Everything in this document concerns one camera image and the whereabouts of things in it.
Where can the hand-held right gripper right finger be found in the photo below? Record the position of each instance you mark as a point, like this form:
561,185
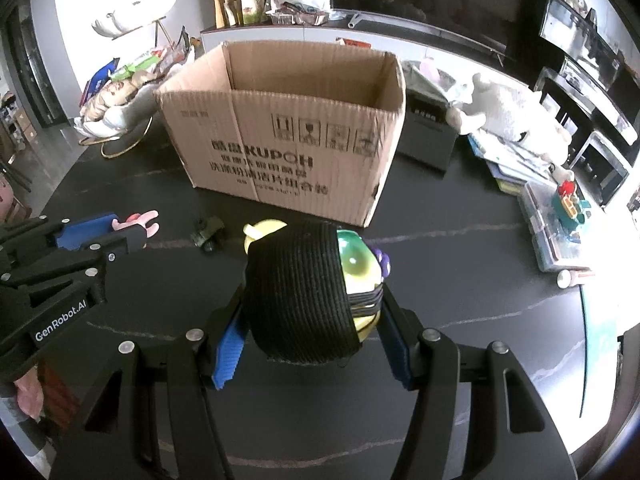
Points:
397,355

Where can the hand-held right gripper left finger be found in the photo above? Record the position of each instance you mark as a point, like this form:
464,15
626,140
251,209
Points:
227,355

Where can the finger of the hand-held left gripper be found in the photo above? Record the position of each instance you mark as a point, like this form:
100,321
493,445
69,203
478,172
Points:
85,230
127,242

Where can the pink rabbit figure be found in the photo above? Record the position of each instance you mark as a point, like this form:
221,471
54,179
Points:
142,220

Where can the green ball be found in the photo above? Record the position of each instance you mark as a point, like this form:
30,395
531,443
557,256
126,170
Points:
300,290

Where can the brown cardboard box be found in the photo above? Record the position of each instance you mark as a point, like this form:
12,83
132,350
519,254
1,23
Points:
280,160

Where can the person's left forearm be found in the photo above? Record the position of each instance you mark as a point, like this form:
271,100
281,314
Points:
27,397

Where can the black marble desktop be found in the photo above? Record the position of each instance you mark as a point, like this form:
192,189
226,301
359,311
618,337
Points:
475,285

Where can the green toy truck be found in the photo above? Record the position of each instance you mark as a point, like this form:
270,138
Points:
207,232

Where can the purple flower toy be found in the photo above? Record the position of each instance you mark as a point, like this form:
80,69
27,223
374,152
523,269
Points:
383,262

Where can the yellow toy cup with straw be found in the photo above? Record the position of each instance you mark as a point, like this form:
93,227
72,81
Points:
265,230

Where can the pile of snack packets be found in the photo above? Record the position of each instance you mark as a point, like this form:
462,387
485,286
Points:
120,90

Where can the white tube with red cap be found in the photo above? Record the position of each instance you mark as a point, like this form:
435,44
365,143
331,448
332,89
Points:
565,278

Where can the clear plastic storage boxes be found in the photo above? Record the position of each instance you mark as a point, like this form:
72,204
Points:
545,242

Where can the teal mat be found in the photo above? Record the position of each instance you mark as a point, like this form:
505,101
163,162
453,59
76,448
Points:
597,340

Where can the white shell-shaped tiered stand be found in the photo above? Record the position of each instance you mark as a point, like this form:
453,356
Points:
135,15

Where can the black rectangular box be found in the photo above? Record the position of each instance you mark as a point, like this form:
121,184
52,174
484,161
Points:
425,135

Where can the pile of books and papers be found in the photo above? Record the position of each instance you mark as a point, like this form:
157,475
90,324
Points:
505,160

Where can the colourful building-block toy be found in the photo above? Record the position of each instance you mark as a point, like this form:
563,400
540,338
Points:
570,205

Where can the brown paper pouch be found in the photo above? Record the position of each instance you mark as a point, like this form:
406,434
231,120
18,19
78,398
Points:
231,5
218,7
254,2

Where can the white plush animal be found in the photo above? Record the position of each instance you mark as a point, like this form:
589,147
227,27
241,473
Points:
510,110

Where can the foil food tray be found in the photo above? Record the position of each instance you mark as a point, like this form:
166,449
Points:
300,19

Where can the grey plastic pouch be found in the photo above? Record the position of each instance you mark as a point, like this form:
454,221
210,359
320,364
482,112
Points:
412,72

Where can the white sideboard cabinet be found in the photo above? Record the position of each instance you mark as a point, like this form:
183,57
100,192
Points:
320,35

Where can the pink plastic toy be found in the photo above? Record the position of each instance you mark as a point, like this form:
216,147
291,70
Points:
432,70

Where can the black shelf cabinet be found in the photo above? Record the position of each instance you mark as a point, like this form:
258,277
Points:
590,110

